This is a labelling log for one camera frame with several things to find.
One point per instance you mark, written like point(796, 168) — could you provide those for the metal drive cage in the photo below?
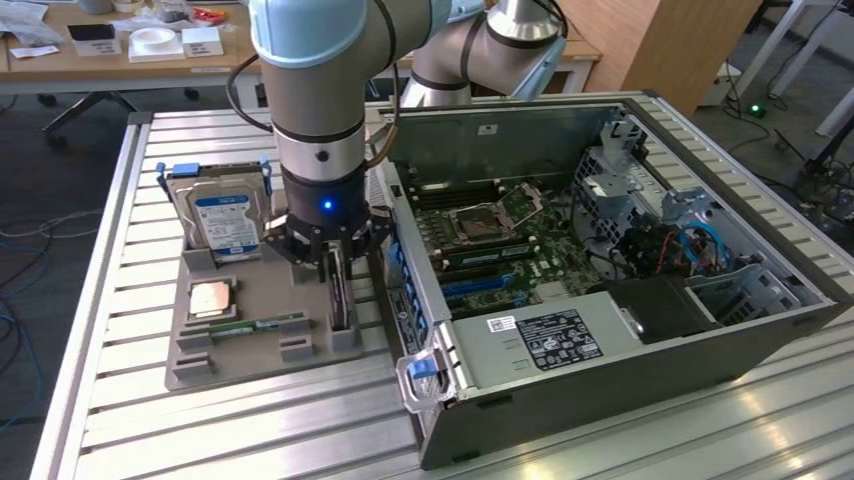
point(614, 195)

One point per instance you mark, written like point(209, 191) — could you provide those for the wooden desk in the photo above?
point(133, 70)

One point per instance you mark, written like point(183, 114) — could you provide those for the crumpled plastic bag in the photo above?
point(27, 22)

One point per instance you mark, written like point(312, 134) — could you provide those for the white tape roll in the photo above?
point(141, 36)

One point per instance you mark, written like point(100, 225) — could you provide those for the green motherboard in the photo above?
point(554, 260)

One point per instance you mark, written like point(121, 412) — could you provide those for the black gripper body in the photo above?
point(327, 210)

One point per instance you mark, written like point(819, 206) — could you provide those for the wooden cabinet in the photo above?
point(667, 50)

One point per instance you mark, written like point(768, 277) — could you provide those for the blue disk caddy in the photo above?
point(185, 168)

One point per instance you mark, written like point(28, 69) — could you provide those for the red small item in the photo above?
point(208, 17)

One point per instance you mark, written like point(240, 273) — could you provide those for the metal socket cover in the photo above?
point(520, 202)

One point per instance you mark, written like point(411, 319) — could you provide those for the white labelled box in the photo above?
point(200, 40)

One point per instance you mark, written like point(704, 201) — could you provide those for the blue expansion slot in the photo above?
point(474, 286)

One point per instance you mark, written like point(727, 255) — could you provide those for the grey cup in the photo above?
point(96, 6)

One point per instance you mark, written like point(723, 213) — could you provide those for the copper coloured CPU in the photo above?
point(209, 299)

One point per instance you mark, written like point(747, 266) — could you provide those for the open dark grey PC case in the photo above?
point(600, 395)

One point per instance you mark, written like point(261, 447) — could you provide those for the grey parts rack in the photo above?
point(267, 295)

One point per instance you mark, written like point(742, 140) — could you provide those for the white paper card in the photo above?
point(33, 51)

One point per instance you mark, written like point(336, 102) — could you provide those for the metal disk bay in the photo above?
point(760, 295)

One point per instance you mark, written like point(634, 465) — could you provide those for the silver chipset heatsink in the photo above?
point(550, 292)

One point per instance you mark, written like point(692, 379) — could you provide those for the hard disk with blue label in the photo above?
point(223, 220)

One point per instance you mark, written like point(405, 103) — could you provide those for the white flat box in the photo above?
point(156, 55)

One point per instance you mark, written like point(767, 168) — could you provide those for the graphics card with metal bracket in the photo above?
point(340, 300)

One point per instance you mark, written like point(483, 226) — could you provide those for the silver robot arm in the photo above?
point(313, 75)

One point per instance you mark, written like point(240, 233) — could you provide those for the grey power supply unit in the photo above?
point(480, 360)

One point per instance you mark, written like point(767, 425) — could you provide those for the CPU socket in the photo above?
point(476, 222)

